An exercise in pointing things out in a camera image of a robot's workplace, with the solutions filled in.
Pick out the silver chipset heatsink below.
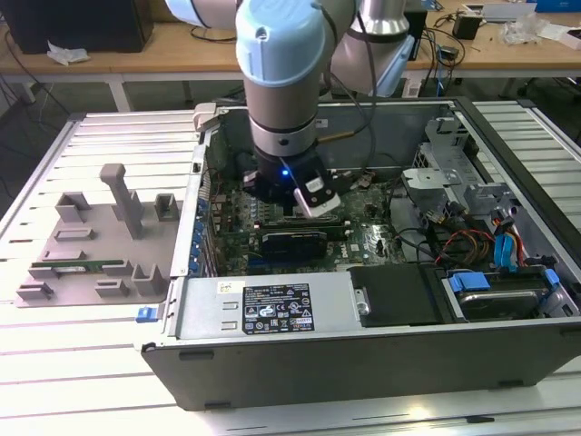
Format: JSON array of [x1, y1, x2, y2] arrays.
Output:
[[368, 224, 395, 255]]

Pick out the green RAM stick white label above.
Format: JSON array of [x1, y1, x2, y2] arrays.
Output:
[[30, 257, 129, 276]]

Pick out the blue flat wire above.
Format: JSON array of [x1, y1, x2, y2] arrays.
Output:
[[492, 216, 508, 273], [506, 222, 524, 273]]

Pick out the wooden desk white frame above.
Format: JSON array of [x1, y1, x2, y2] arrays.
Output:
[[0, 20, 249, 113], [406, 8, 581, 99]]

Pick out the black upright device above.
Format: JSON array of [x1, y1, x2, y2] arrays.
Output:
[[410, 9, 428, 63]]

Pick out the green motherboard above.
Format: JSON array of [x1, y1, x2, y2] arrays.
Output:
[[206, 170, 412, 276]]

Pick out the silver metal drive cage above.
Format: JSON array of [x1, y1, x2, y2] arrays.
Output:
[[401, 115, 521, 223]]

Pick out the crumpled white paper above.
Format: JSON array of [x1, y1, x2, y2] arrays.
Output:
[[46, 39, 91, 67]]

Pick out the small black adapter box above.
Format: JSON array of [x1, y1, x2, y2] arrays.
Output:
[[452, 12, 481, 41]]

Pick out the large black box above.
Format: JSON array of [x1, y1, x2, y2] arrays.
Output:
[[0, 0, 154, 55]]

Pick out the clear plastic bags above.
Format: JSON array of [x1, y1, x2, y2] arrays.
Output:
[[501, 12, 546, 46]]

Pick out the white black wrist camera box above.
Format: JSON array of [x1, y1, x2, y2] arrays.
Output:
[[291, 170, 342, 220]]

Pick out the silver black hard disk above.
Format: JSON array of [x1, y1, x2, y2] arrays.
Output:
[[456, 289, 541, 322]]

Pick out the silver power supply unit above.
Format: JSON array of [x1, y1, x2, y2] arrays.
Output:
[[174, 271, 364, 341]]

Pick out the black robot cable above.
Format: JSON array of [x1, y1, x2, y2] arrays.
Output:
[[324, 11, 380, 181]]

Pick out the black grey PC case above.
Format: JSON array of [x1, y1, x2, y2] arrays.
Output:
[[139, 94, 581, 412]]

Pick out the grey parts rack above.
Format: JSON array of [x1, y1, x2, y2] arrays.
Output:
[[13, 162, 186, 311]]

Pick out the white flat box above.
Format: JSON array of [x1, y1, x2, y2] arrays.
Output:
[[539, 22, 581, 50]]

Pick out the blue box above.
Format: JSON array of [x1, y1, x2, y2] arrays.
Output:
[[535, 0, 581, 14]]

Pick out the black graphics card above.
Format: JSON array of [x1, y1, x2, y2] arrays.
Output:
[[261, 229, 328, 260]]

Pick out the grey plastic case handle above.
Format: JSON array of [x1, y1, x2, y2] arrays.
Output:
[[192, 103, 217, 133]]

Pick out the black power supply label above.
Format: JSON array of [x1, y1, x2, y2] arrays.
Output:
[[242, 284, 316, 336]]

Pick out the black plastic shroud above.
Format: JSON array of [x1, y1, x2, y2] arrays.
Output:
[[348, 264, 445, 329]]

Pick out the blue disk carrier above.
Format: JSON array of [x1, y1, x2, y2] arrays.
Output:
[[446, 267, 560, 319]]

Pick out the orange yellow wire bundle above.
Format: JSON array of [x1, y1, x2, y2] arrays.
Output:
[[434, 229, 497, 267]]

